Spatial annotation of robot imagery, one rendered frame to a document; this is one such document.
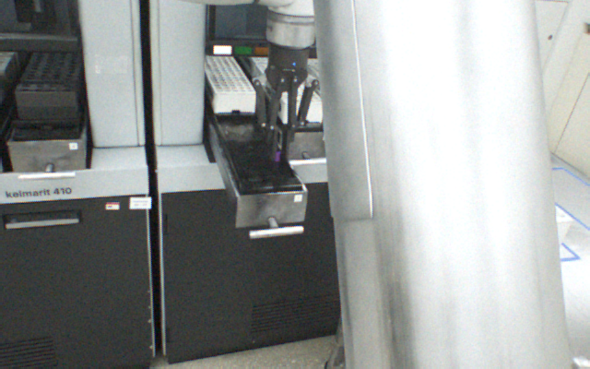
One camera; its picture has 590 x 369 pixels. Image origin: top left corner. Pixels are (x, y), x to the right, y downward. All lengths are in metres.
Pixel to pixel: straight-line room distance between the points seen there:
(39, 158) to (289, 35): 0.56
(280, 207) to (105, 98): 0.46
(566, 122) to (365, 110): 3.18
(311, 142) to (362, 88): 0.93
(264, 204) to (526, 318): 0.70
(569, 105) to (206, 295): 2.60
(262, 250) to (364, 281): 1.07
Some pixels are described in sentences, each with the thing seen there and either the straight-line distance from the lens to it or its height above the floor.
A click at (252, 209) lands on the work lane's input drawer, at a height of 0.77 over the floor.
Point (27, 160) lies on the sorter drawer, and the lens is 1.08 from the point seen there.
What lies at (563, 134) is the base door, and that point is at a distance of 3.37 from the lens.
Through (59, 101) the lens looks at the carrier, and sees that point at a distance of 1.10.
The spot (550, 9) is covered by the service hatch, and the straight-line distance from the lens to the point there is 3.10.
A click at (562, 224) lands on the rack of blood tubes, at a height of 0.88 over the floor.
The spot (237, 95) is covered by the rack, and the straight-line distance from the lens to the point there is 1.14.
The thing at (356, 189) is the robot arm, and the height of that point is 1.17.
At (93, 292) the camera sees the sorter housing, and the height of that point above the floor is 0.39.
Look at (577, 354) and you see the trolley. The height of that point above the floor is 0.82.
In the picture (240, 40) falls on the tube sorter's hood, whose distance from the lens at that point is 1.08.
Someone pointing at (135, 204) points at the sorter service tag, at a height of 0.64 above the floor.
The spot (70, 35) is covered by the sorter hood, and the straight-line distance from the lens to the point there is 1.05.
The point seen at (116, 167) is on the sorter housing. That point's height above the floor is 0.73.
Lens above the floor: 1.27
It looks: 29 degrees down
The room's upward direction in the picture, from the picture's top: 8 degrees clockwise
